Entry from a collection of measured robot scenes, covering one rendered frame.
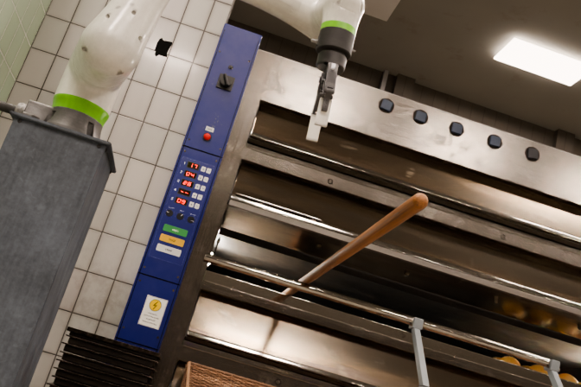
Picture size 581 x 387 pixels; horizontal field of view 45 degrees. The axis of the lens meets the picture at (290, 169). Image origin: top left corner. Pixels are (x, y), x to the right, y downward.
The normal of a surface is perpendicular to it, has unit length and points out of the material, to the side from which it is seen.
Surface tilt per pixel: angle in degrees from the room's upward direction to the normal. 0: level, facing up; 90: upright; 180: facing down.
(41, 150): 90
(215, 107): 90
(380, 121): 90
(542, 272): 70
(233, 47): 90
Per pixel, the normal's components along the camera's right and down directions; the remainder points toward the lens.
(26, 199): 0.18, -0.28
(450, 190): 0.25, -0.58
